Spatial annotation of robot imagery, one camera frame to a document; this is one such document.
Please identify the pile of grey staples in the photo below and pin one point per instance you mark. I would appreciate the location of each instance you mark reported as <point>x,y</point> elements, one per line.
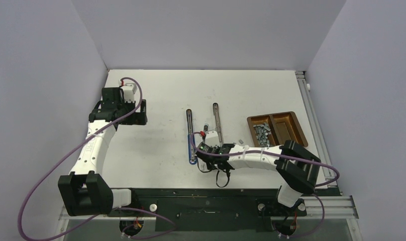
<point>263,134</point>

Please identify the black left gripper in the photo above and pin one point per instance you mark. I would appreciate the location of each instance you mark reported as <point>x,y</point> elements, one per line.
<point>136,118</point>

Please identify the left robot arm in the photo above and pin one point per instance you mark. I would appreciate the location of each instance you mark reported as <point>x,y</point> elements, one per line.
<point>83,190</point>

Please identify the brown plastic divided tray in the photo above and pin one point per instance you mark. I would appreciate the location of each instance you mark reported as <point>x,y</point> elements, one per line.
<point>284,125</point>

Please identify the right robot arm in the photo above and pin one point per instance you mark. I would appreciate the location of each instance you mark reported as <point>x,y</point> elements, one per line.
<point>298,167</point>

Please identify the aluminium frame rail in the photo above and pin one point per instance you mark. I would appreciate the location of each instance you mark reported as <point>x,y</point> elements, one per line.
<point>155,156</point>

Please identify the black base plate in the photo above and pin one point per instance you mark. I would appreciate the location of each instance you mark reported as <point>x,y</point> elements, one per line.
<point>211,209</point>

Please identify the blue stapler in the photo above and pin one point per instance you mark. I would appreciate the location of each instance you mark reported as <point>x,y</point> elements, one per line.
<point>191,154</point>

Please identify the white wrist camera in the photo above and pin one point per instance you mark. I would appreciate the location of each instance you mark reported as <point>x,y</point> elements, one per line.
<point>212,138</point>
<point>129,90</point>

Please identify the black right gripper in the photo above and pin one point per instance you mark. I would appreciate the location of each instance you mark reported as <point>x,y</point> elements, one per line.
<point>209,164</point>

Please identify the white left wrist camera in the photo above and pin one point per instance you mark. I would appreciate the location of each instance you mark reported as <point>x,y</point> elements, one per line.
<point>129,90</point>

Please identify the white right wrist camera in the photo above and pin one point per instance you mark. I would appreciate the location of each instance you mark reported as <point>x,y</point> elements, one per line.
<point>212,138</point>

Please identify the silver black stapler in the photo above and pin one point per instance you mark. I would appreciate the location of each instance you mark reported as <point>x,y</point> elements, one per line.
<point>218,122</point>

